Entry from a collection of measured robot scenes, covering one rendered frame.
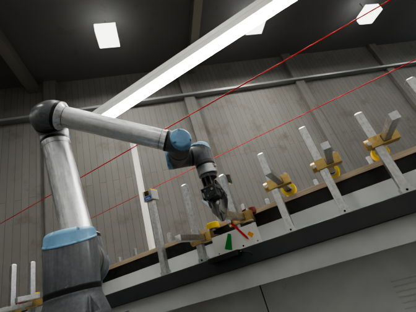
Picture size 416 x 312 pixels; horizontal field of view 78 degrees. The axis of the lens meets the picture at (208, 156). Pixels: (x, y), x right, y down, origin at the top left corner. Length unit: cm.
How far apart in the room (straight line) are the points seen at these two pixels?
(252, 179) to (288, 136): 169
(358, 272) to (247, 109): 620
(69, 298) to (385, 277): 130
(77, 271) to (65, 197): 36
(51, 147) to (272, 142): 614
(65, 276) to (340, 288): 121
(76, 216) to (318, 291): 118
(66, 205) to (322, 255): 109
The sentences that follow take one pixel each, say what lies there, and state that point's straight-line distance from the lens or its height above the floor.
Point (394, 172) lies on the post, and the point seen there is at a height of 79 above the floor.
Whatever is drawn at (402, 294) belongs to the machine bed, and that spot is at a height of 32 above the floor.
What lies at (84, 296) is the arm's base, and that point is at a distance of 85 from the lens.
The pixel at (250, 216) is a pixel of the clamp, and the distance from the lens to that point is 137.
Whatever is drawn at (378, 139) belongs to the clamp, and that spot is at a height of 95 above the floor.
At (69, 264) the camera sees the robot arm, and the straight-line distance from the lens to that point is 86.
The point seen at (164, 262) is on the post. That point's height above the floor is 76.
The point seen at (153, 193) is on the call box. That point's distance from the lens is 171.
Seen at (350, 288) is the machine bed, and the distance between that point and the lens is 155.
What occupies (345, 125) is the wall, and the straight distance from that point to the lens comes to 831.
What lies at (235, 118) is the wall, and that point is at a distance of 705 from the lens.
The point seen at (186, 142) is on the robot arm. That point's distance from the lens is 104.
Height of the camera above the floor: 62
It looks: 24 degrees up
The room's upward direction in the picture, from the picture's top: 18 degrees counter-clockwise
